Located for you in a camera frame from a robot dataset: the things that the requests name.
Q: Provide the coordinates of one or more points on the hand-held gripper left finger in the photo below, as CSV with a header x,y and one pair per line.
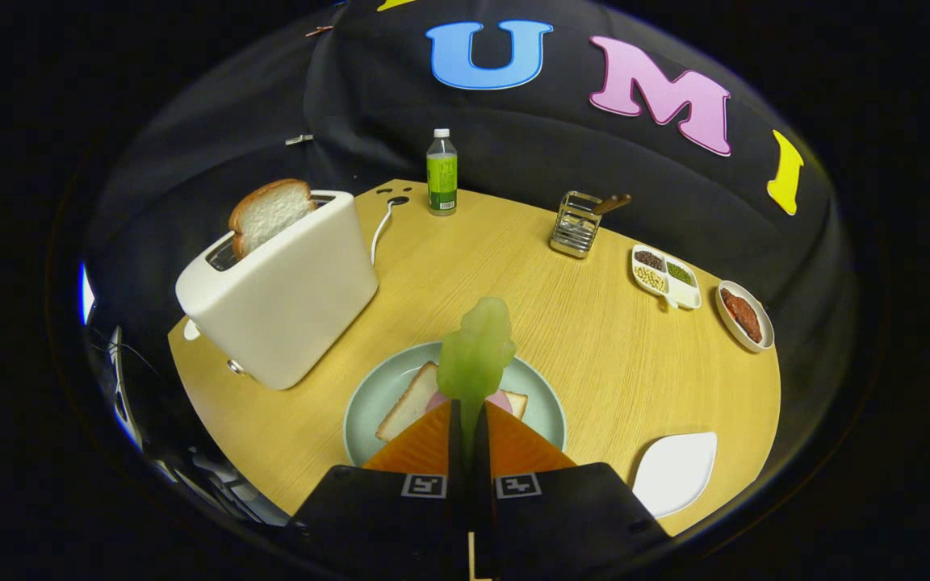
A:
x,y
457,452

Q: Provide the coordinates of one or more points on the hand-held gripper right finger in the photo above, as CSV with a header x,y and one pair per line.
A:
x,y
481,460

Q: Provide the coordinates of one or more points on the green lettuce leaf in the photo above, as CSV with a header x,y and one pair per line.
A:
x,y
477,347

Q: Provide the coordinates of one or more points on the toasted white bread slice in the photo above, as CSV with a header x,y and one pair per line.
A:
x,y
271,211

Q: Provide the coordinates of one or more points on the pink ham slice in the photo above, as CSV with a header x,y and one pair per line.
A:
x,y
501,400

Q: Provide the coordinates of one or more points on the bread slice with brown crust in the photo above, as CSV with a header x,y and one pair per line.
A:
x,y
412,403

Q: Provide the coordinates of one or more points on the pale green round plate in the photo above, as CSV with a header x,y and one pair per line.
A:
x,y
376,395

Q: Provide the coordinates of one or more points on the white leaf-shaped plate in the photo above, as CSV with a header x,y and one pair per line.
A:
x,y
675,472

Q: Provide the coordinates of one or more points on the white toaster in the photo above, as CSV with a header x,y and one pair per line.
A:
x,y
287,307

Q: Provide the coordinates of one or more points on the dark metal equipment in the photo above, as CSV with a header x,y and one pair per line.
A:
x,y
215,476

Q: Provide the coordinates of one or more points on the yellow soybeans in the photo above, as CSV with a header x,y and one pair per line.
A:
x,y
651,279

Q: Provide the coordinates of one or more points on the dark red beans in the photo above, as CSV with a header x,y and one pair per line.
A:
x,y
648,260

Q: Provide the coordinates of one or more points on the white divided dish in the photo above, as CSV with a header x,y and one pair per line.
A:
x,y
684,294

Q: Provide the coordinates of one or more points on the green mung beans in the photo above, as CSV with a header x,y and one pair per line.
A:
x,y
679,273

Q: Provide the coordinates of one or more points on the green label water bottle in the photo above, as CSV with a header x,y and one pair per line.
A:
x,y
441,173

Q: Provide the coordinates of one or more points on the reddish brown meat slices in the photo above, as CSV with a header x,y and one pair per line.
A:
x,y
741,313

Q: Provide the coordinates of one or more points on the small white round plate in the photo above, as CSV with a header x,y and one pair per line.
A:
x,y
760,311

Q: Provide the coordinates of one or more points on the silver clip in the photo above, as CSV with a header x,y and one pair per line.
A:
x,y
299,139

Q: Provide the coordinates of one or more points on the orange clip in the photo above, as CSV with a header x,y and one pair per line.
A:
x,y
320,31

